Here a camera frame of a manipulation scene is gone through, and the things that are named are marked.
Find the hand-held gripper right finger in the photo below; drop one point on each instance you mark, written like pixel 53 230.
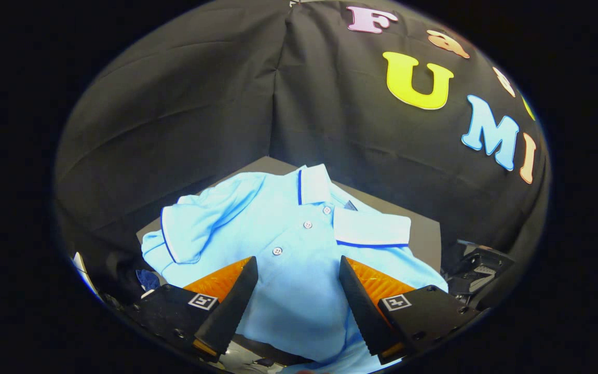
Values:
pixel 364 311

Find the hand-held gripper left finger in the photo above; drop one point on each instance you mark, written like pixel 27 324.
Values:
pixel 229 311

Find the light blue polo shirt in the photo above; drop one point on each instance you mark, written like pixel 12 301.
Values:
pixel 294 291

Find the grey cabinet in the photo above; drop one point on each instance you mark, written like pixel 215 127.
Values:
pixel 421 234

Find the black backdrop cloth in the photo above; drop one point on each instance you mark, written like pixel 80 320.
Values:
pixel 200 104

